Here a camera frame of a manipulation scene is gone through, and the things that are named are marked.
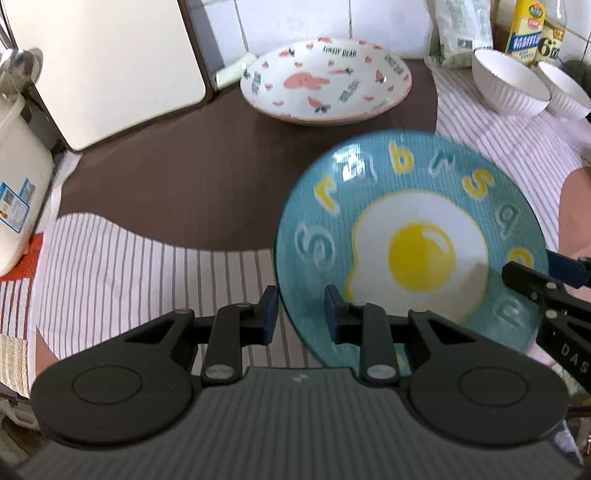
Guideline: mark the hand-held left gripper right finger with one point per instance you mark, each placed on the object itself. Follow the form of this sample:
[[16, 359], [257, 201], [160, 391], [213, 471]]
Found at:
[[333, 318]]

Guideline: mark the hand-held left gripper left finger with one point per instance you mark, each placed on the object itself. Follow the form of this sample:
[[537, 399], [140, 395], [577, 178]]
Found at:
[[268, 318]]

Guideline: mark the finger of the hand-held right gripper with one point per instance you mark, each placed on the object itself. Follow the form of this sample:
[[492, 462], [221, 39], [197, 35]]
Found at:
[[554, 318], [570, 272]]

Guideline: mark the blue fried egg plate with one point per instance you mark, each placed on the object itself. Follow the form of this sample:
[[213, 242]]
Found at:
[[415, 194]]

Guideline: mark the white ribbed bowl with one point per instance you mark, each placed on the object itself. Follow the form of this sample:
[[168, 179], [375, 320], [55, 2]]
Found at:
[[508, 78], [570, 90]]

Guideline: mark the white pink rabbit plate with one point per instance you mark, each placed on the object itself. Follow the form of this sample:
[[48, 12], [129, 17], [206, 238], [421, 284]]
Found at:
[[323, 60]]

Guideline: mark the striped patchwork tablecloth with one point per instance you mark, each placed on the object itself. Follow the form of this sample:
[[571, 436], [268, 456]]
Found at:
[[138, 277]]

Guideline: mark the clear bottle with pale label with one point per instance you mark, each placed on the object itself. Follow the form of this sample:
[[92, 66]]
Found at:
[[553, 39]]

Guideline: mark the yellow label oil bottle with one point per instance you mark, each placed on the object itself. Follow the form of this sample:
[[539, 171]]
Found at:
[[524, 32]]

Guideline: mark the orange mat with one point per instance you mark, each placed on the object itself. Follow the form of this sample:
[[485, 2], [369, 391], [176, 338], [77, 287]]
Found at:
[[27, 263]]

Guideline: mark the white green roll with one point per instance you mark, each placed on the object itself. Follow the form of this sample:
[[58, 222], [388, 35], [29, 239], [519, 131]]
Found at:
[[231, 71]]

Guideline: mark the white green packet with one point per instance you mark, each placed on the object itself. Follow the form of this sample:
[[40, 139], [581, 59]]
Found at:
[[457, 32]]

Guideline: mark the white rice cooker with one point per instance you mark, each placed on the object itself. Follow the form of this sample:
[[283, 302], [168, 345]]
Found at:
[[21, 175]]

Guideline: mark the white cutting board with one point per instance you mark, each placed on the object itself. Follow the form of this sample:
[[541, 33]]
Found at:
[[115, 69]]

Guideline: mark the round metal lid knob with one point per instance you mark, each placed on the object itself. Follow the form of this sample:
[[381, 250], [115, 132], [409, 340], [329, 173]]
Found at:
[[21, 67]]

